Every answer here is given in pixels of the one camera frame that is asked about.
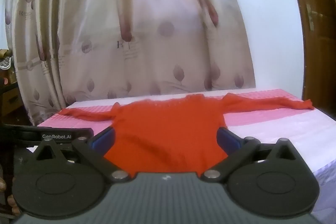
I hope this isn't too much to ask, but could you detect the beige patterned curtain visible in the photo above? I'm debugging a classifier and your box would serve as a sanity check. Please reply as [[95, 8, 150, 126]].
[[5, 0, 257, 125]]

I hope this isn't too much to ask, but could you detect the brass door handle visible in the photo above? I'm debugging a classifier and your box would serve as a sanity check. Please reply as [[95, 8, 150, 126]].
[[306, 3, 324, 31]]

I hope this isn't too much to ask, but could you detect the person's left hand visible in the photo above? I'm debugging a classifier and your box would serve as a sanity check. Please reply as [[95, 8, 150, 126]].
[[0, 176, 21, 215]]

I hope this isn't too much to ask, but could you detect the red sweater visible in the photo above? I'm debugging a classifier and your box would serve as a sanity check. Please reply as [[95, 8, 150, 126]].
[[61, 93, 315, 178]]

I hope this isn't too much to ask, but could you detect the pink checked blanket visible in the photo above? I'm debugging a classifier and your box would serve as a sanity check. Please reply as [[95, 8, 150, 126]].
[[36, 89, 336, 219]]

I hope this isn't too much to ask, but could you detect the brown wooden door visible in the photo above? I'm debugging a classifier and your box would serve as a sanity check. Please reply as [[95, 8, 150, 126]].
[[281, 0, 336, 120]]

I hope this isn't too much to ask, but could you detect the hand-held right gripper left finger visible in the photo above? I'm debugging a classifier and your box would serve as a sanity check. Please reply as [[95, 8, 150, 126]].
[[34, 127, 130, 183]]

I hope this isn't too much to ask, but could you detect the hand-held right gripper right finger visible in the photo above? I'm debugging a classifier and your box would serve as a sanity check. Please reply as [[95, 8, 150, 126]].
[[201, 127, 300, 183]]

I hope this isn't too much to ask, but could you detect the dark wooden cabinet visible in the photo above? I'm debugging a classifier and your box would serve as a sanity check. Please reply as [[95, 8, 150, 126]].
[[0, 76, 25, 122]]

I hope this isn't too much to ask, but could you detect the embroidered scalloped cloth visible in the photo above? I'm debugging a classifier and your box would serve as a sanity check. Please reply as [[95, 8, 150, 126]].
[[0, 49, 13, 71]]

